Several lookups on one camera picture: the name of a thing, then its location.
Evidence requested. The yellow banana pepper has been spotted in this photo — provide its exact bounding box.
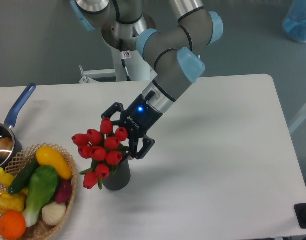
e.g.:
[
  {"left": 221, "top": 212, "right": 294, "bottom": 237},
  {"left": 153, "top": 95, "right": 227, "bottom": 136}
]
[{"left": 0, "top": 167, "right": 16, "bottom": 189}]

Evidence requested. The blue handled saucepan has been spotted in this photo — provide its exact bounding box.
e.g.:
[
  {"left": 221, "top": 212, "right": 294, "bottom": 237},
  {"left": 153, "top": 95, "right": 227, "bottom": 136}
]
[{"left": 0, "top": 83, "right": 37, "bottom": 169}]

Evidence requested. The black device at edge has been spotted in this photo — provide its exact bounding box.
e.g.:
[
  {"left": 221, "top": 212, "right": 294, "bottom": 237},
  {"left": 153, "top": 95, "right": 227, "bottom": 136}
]
[{"left": 294, "top": 203, "right": 306, "bottom": 229}]

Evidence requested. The green bok choy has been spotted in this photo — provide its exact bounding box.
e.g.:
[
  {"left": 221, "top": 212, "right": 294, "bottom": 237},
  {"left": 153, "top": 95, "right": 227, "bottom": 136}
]
[{"left": 22, "top": 165, "right": 60, "bottom": 228}]

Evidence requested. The red tulip bouquet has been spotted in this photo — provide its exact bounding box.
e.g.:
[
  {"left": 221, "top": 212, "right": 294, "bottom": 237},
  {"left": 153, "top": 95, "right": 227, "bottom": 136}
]
[{"left": 71, "top": 118, "right": 128, "bottom": 190}]

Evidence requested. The yellow squash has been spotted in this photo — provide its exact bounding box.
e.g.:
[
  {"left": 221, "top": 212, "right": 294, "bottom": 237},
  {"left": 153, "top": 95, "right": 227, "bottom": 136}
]
[{"left": 36, "top": 145, "right": 73, "bottom": 180}]

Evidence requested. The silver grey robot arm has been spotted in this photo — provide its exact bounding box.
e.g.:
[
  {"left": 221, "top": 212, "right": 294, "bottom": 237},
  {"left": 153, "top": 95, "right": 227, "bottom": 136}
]
[{"left": 70, "top": 0, "right": 224, "bottom": 160}]

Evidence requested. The dark green cucumber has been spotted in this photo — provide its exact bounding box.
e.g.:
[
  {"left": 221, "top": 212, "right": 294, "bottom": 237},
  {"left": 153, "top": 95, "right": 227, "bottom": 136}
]
[{"left": 8, "top": 157, "right": 40, "bottom": 195}]

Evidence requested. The dark grey ribbed vase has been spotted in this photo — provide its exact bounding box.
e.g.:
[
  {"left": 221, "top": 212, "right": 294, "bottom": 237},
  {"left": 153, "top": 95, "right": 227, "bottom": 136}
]
[{"left": 102, "top": 160, "right": 131, "bottom": 191}]

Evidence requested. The yellow pumpkin gourd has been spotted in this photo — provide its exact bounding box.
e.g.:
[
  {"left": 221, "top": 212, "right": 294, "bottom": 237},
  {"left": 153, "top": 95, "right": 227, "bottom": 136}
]
[{"left": 0, "top": 190, "right": 26, "bottom": 215}]

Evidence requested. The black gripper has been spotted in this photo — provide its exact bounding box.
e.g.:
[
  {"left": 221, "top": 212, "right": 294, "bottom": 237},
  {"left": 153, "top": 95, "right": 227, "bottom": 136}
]
[{"left": 101, "top": 94, "right": 163, "bottom": 160}]

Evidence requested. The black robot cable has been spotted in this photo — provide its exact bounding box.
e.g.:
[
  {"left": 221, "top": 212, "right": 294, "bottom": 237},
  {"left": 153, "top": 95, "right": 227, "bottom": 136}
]
[{"left": 119, "top": 38, "right": 132, "bottom": 82}]

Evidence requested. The woven wicker basket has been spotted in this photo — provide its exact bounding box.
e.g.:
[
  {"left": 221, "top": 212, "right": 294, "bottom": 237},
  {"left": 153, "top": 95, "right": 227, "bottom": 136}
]
[{"left": 4, "top": 143, "right": 78, "bottom": 240}]

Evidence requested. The purple red onion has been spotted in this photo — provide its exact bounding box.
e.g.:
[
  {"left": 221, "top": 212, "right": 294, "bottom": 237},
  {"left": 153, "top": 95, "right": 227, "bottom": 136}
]
[{"left": 54, "top": 180, "right": 73, "bottom": 204}]

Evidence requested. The brown bread roll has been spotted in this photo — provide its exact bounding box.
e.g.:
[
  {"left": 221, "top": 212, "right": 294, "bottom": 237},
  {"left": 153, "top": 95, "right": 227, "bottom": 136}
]
[{"left": 0, "top": 137, "right": 13, "bottom": 159}]

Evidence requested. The white garlic bulb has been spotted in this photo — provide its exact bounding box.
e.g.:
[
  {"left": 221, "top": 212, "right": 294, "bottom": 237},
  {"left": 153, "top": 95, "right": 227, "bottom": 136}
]
[{"left": 41, "top": 202, "right": 66, "bottom": 226}]

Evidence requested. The orange fruit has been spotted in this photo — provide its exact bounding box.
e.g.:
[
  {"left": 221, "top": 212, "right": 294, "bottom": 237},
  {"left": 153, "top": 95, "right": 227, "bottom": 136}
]
[{"left": 0, "top": 210, "right": 26, "bottom": 240}]

